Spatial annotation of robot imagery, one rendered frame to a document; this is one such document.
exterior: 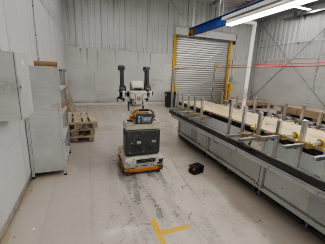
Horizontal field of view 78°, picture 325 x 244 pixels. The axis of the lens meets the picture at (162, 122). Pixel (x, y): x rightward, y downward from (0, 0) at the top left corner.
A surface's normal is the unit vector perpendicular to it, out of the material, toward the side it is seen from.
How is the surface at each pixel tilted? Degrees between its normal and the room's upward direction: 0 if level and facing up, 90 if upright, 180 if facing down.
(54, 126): 90
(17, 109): 90
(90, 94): 90
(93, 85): 90
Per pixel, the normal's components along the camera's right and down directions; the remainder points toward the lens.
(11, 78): 0.35, 0.24
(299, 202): -0.94, 0.04
